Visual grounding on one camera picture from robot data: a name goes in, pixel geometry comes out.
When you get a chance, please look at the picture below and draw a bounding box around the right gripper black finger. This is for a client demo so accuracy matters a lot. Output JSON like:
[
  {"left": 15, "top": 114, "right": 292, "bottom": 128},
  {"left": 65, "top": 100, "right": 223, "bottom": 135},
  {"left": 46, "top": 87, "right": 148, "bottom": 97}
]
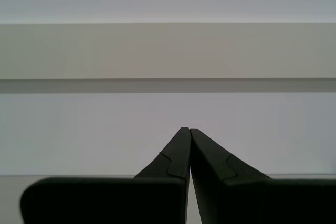
[
  {"left": 190, "top": 128, "right": 336, "bottom": 224},
  {"left": 20, "top": 126, "right": 191, "bottom": 224}
]

